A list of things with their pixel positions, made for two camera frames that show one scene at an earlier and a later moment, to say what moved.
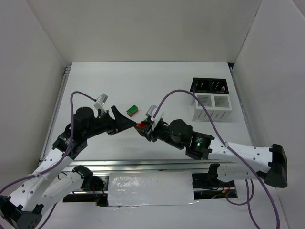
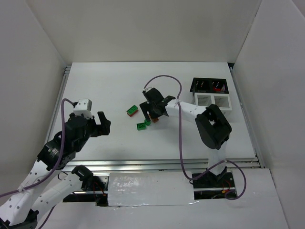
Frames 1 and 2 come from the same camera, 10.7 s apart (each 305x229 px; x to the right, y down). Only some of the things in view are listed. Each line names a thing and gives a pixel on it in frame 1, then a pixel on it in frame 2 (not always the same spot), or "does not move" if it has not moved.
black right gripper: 149,132 → 152,105
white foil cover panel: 150,188 does not move
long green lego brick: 132,109 does not move
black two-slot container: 209,85 does not move
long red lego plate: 133,113 does not move
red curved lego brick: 141,125 → 216,89
